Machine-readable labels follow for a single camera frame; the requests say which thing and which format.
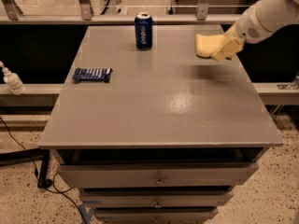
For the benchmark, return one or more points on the black metal leg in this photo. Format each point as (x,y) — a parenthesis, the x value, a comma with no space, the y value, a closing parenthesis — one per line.
(43,182)

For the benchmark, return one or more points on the middle metal rail bracket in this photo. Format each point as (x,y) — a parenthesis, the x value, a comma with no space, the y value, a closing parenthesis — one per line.
(86,9)

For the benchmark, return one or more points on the white plastic bottle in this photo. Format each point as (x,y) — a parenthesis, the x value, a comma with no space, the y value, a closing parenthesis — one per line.
(13,81)

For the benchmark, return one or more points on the metal rail bracket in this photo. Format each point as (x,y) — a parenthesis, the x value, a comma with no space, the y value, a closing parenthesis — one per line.
(86,9)
(12,9)
(202,9)

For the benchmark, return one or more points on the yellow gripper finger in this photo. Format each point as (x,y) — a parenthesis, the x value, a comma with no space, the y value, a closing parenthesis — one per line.
(235,33)
(227,49)

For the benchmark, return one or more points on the bottom grey drawer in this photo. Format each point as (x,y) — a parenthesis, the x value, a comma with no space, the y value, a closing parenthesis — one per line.
(155,214)

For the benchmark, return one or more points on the horizontal metal rail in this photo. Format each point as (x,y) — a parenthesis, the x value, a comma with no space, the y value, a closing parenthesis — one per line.
(122,19)

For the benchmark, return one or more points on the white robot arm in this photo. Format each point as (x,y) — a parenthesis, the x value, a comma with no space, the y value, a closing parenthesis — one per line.
(256,24)

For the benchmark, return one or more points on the blue pepsi can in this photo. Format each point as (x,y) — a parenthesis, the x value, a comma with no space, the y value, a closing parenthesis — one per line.
(143,31)

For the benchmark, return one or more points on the grey drawer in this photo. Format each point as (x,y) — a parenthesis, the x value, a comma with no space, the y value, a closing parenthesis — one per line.
(156,175)
(156,198)
(155,214)

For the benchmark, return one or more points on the middle grey drawer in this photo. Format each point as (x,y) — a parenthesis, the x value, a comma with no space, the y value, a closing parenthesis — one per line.
(156,198)

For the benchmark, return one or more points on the blue striped snack bar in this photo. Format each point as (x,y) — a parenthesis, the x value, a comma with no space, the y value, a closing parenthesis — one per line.
(92,75)

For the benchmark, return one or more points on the left metal rail bracket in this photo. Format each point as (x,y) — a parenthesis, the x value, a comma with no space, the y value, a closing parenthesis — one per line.
(12,9)

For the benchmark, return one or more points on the right metal rail bracket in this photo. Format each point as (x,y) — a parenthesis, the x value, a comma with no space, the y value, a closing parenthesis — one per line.
(202,9)

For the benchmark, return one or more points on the yellow sponge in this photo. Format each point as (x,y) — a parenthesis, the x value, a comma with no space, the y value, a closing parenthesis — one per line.
(207,45)

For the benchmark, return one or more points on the top grey drawer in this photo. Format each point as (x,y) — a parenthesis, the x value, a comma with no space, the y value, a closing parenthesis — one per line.
(156,175)

